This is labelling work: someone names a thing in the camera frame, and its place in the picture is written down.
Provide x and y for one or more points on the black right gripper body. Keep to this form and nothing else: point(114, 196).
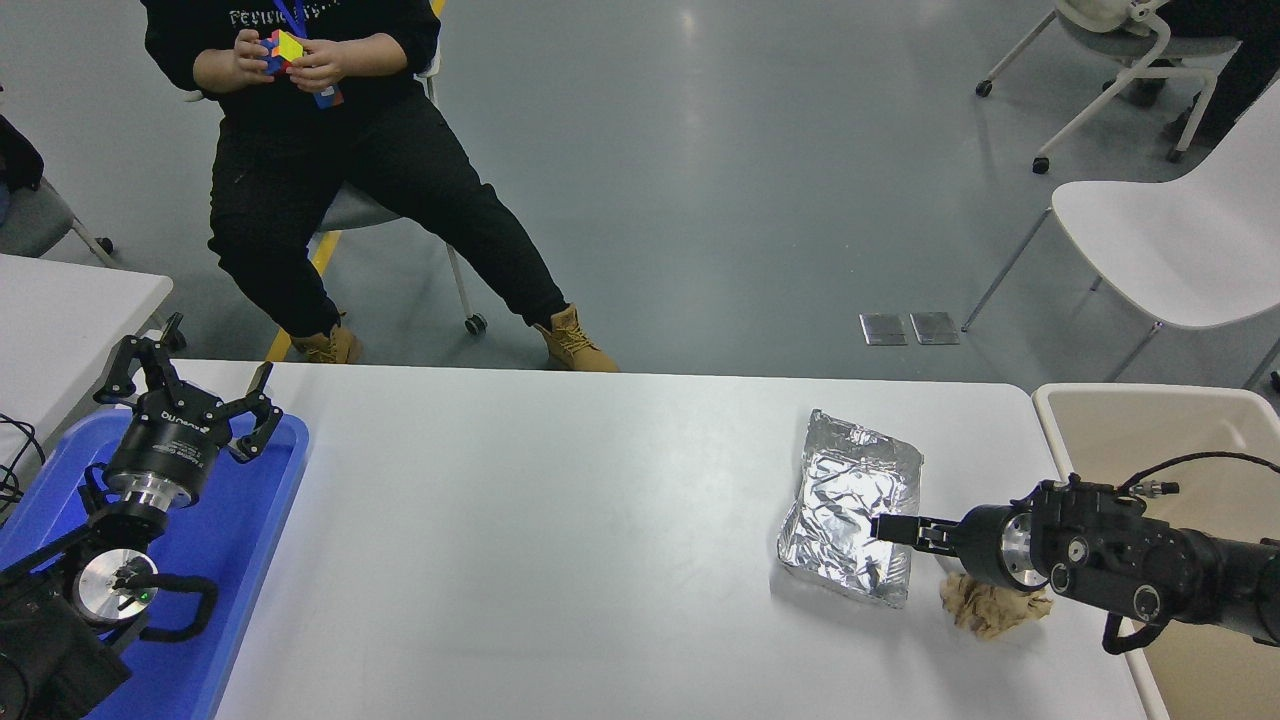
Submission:
point(982, 548)

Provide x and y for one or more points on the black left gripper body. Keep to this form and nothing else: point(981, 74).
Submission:
point(165, 440)

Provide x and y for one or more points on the tan paper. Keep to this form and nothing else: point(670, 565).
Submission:
point(990, 615)

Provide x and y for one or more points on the silver foil tray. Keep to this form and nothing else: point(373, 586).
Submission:
point(840, 480)

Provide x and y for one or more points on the colourful puzzle cube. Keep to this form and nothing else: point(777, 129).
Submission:
point(288, 47)

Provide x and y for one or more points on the person's right forearm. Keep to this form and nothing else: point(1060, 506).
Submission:
point(201, 70)

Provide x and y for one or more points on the person's left forearm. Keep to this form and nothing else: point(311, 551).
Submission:
point(378, 52)

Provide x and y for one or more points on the person's right hand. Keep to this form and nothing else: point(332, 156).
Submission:
point(238, 65)

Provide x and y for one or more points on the person's left hand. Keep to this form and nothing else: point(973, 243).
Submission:
point(322, 65)

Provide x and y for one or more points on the white side table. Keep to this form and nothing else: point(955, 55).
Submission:
point(60, 320)

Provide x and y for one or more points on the blue plastic tray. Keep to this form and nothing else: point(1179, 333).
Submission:
point(230, 560)

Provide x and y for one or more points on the large pale beige bin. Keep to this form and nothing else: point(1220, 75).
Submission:
point(1100, 440)

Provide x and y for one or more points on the grey padded chair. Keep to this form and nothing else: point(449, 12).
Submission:
point(30, 220)

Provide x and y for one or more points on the silver floor plate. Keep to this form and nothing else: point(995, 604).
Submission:
point(883, 329)
point(934, 328)

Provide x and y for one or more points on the grey wheeled chair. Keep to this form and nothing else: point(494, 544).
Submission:
point(350, 210)

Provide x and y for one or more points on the seated person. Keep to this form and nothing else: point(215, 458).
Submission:
point(300, 180)

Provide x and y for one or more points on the person in dark clothing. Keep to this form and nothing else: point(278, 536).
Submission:
point(15, 160)

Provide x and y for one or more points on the white shell chair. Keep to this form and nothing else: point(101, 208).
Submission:
point(1180, 230)

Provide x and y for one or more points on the person in black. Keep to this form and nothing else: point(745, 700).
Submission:
point(1250, 60)

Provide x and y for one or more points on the white frame office chair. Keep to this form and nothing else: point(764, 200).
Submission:
point(1105, 35)

